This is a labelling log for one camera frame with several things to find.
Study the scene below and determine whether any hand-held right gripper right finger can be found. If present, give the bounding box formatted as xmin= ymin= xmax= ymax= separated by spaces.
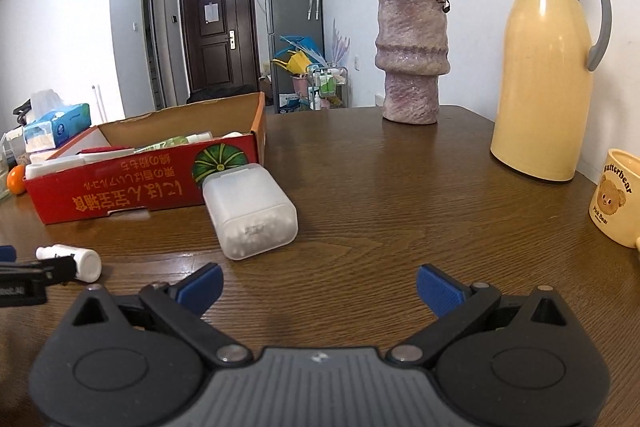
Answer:
xmin=383 ymin=264 xmax=575 ymax=369

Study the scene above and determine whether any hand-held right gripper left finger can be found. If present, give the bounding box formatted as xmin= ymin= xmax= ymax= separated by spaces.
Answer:
xmin=65 ymin=263 xmax=254 ymax=369

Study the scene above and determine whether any white spray bottle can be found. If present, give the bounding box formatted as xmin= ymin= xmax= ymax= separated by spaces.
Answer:
xmin=36 ymin=244 xmax=102 ymax=283

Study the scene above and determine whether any translucent cotton swab box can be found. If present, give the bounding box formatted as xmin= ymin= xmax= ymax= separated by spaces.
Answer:
xmin=201 ymin=163 xmax=299 ymax=261

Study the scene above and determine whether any red and white lint brush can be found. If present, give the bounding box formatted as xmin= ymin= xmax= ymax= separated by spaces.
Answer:
xmin=25 ymin=146 xmax=135 ymax=180

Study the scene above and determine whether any red cardboard box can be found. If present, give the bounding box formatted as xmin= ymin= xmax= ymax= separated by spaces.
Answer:
xmin=23 ymin=92 xmax=267 ymax=225

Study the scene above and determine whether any green plastic bottle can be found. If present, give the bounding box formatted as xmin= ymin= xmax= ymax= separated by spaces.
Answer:
xmin=135 ymin=133 xmax=213 ymax=154

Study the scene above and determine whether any orange fruit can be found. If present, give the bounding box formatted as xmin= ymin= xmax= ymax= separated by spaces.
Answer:
xmin=7 ymin=165 xmax=27 ymax=195

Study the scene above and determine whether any blue tissue pack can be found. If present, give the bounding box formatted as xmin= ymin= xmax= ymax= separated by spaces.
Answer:
xmin=22 ymin=90 xmax=92 ymax=152

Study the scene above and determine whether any white mop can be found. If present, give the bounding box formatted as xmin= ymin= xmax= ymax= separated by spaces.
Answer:
xmin=91 ymin=84 xmax=106 ymax=125

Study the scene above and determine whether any black folding chair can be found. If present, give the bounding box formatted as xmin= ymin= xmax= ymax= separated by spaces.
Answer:
xmin=187 ymin=85 xmax=256 ymax=105

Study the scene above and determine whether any yellow bear mug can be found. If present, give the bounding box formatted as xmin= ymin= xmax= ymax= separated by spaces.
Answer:
xmin=589 ymin=149 xmax=640 ymax=258

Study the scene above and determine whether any yellow thermos jug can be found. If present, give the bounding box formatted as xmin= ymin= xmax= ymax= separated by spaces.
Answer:
xmin=490 ymin=0 xmax=613 ymax=182

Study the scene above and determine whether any metal storage rack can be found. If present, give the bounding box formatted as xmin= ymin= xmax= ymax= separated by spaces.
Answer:
xmin=306 ymin=66 xmax=348 ymax=110

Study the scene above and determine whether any yellow watering can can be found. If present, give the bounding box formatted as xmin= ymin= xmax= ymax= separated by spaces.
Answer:
xmin=272 ymin=52 xmax=311 ymax=74

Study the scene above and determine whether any dark brown door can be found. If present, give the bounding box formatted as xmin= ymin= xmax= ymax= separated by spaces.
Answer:
xmin=178 ymin=0 xmax=260 ymax=95

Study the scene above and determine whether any blue plastic stool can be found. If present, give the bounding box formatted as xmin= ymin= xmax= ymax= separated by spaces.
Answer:
xmin=279 ymin=36 xmax=326 ymax=62

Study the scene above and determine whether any purple feather decoration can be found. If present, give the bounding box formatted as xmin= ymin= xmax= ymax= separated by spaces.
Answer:
xmin=330 ymin=19 xmax=351 ymax=68

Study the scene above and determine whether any grey refrigerator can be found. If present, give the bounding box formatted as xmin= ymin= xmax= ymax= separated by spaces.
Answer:
xmin=263 ymin=0 xmax=325 ymax=112

